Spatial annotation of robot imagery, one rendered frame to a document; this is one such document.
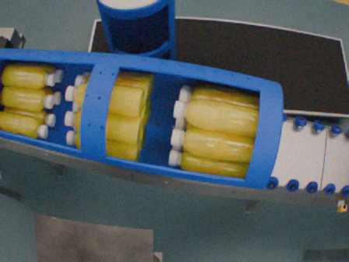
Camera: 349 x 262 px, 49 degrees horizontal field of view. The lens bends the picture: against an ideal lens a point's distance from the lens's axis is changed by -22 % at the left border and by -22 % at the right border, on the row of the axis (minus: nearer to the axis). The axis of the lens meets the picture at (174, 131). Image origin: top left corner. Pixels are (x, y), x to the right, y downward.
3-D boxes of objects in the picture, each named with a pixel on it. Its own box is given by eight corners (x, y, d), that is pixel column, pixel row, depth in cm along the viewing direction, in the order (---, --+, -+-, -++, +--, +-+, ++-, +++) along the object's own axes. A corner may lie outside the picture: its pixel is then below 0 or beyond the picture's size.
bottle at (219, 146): (249, 164, 117) (178, 152, 118) (254, 136, 117) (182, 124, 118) (252, 164, 110) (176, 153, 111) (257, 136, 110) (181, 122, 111)
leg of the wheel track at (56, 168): (64, 178, 224) (30, 152, 164) (55, 175, 225) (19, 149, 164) (65, 168, 226) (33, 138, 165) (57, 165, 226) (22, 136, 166)
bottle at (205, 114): (256, 139, 108) (178, 126, 109) (254, 136, 115) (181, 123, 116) (261, 111, 107) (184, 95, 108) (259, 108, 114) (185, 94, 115)
